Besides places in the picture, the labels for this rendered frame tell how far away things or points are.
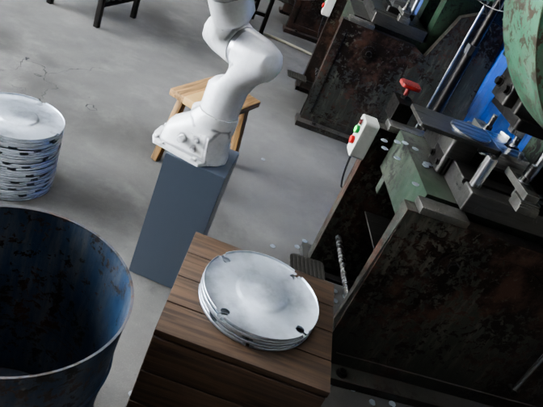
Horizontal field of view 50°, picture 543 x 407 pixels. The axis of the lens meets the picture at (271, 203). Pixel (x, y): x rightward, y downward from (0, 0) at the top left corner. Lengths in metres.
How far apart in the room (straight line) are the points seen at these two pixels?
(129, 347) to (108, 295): 0.45
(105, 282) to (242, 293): 0.31
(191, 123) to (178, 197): 0.22
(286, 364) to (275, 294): 0.18
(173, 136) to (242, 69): 0.30
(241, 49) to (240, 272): 0.55
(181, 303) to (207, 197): 0.42
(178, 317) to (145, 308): 0.50
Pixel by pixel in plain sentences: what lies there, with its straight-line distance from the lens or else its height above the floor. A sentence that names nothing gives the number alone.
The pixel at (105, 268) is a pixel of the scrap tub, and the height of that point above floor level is 0.43.
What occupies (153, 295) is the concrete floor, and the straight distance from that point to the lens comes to 1.85.
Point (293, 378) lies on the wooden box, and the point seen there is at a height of 0.35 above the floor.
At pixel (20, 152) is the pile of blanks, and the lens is 1.97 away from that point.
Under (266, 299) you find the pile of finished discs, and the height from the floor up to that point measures 0.39.
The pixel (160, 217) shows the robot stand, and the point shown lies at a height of 0.24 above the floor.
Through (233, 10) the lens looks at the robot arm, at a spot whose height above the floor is 0.90.
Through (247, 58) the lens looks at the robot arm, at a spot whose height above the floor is 0.79.
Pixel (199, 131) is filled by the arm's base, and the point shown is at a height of 0.54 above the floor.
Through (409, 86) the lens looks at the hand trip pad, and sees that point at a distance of 1.99.
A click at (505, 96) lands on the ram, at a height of 0.92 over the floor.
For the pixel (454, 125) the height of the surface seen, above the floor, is 0.79.
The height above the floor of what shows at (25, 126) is 0.24.
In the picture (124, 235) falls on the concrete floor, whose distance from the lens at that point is 2.03.
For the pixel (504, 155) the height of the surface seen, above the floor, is 0.78.
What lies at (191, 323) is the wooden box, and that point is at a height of 0.35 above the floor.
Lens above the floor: 1.26
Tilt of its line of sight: 31 degrees down
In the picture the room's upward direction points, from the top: 24 degrees clockwise
